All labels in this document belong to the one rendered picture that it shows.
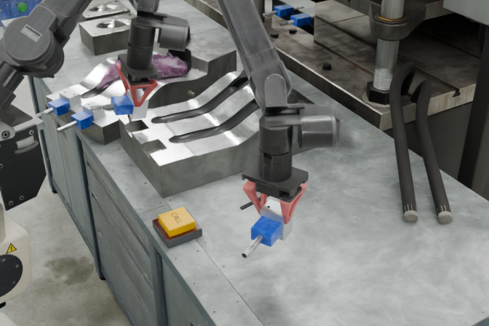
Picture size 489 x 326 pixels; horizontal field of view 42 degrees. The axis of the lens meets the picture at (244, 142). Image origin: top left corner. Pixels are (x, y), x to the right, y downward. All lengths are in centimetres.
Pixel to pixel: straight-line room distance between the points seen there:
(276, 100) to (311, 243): 40
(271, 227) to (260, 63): 29
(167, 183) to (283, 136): 48
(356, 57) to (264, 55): 116
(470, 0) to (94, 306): 158
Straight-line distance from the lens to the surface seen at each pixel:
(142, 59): 145
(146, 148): 152
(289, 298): 122
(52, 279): 253
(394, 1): 180
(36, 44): 109
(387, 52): 185
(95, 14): 242
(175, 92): 179
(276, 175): 108
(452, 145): 217
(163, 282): 167
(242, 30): 109
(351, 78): 205
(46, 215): 285
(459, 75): 215
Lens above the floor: 166
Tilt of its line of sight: 31 degrees down
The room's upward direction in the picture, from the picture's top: 1 degrees counter-clockwise
